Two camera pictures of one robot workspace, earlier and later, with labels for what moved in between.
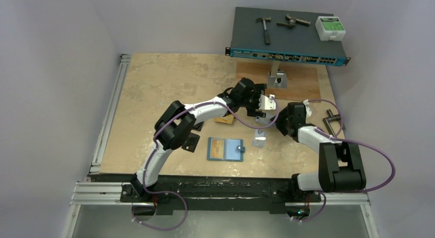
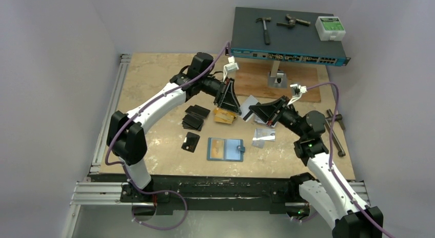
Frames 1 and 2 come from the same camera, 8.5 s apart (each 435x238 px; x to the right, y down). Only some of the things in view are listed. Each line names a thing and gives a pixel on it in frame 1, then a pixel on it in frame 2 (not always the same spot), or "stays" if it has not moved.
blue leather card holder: x=223 y=149 stays
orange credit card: x=217 y=148 stays
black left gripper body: x=251 y=102 → x=219 y=98
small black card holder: x=191 y=143 stays
